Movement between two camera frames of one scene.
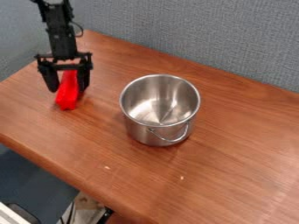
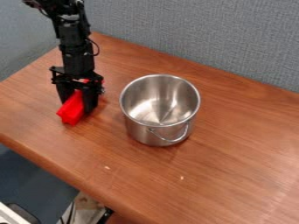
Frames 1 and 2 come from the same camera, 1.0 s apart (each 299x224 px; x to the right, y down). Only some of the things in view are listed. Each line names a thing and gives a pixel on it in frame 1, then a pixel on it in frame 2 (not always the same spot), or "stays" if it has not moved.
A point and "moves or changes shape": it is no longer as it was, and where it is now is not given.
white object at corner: (13, 214) stays
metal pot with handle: (160, 104) stays
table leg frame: (85, 211) stays
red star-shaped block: (67, 90) moves or changes shape
